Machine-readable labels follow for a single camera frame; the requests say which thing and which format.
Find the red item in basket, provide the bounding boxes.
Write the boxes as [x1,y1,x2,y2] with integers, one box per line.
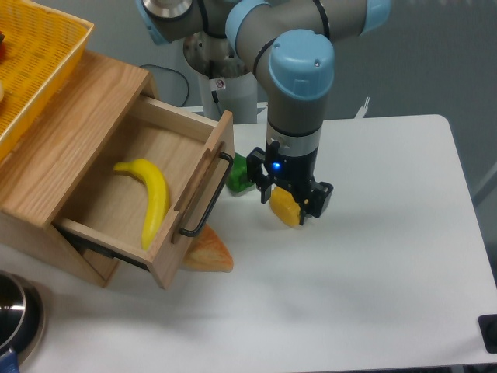
[0,31,6,60]

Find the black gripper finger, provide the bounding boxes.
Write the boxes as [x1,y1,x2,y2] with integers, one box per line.
[246,148,272,204]
[297,180,334,225]

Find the yellow bell pepper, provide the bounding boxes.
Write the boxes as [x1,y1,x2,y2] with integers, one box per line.
[269,186,301,227]

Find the black cable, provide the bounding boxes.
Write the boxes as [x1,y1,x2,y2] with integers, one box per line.
[139,64,190,108]

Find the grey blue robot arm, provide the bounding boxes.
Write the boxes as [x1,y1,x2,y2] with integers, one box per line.
[137,1,391,220]

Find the steel pot with blue handle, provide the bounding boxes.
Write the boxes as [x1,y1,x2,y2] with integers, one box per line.
[1,271,46,372]

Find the green bell pepper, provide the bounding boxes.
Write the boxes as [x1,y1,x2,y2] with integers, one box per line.
[226,153,254,194]

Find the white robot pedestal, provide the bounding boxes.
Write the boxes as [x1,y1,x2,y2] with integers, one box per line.
[182,33,259,125]

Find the yellow banana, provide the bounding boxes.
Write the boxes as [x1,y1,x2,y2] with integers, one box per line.
[113,159,170,251]

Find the black table corner device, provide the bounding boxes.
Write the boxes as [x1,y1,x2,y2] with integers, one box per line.
[478,314,497,354]

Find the yellow plastic basket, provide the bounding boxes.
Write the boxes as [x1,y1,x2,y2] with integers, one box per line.
[1,1,94,159]

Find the wooden drawer cabinet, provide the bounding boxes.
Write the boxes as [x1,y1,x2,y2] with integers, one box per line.
[1,51,158,287]

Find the orange bread wedge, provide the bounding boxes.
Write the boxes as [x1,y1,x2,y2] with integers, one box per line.
[182,225,234,273]

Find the wooden top drawer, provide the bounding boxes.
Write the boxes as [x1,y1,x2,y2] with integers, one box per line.
[54,96,234,288]

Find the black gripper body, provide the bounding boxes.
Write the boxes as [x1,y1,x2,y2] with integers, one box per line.
[264,134,321,197]

